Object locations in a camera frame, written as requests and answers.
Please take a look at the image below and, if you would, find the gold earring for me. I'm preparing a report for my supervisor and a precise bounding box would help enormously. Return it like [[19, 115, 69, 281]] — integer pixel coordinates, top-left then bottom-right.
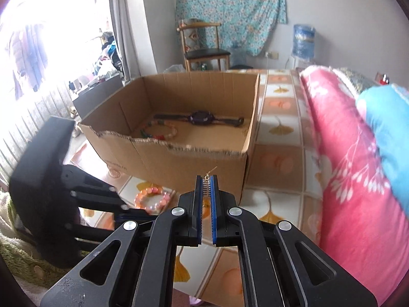
[[202, 166, 218, 198]]

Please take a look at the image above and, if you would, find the multicolour bead bracelet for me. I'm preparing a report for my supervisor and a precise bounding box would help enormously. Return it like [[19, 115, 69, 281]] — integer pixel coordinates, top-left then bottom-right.
[[139, 118, 178, 141]]

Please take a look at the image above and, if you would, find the ginkgo pattern bed sheet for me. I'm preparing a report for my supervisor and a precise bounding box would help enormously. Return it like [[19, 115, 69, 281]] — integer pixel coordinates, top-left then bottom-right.
[[70, 68, 324, 304]]

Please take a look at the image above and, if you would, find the brown cardboard box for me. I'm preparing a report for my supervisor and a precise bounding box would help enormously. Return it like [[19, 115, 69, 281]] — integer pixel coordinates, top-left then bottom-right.
[[81, 71, 260, 198]]

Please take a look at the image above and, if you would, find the black smart watch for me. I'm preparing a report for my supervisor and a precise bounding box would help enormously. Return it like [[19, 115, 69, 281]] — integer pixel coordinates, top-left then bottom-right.
[[154, 111, 244, 128]]

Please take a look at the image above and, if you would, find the white plastic bag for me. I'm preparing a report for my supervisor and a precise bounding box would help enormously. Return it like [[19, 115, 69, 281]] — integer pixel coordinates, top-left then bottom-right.
[[164, 64, 187, 73]]

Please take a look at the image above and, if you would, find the pink floral blanket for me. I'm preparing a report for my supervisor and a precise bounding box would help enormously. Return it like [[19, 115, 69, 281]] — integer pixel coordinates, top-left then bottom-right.
[[300, 65, 408, 305]]

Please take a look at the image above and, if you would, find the wooden chair black seat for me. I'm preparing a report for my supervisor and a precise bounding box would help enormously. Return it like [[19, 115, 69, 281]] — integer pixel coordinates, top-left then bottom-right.
[[177, 19, 231, 72]]

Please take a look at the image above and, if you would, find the white water dispenser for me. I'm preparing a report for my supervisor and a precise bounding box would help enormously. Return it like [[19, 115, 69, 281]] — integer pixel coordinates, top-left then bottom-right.
[[289, 55, 315, 70]]

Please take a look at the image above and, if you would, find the blue water bottle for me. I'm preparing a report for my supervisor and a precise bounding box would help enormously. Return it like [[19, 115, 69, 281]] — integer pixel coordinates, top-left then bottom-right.
[[292, 24, 316, 60]]

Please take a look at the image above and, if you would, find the light blue pillow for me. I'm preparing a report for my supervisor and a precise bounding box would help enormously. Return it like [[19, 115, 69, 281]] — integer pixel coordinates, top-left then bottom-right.
[[356, 84, 409, 213]]

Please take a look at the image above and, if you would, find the grey curtain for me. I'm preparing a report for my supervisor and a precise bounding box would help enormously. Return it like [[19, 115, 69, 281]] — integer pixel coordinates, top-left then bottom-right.
[[109, 0, 157, 83]]

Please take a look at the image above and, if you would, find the pink orange bead bracelet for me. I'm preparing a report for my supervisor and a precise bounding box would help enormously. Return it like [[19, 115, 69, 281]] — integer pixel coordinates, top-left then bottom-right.
[[134, 185, 172, 215]]

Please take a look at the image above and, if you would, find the floral teal wall cloth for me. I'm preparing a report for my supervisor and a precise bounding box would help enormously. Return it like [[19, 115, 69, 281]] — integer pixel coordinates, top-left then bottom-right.
[[175, 0, 287, 56]]

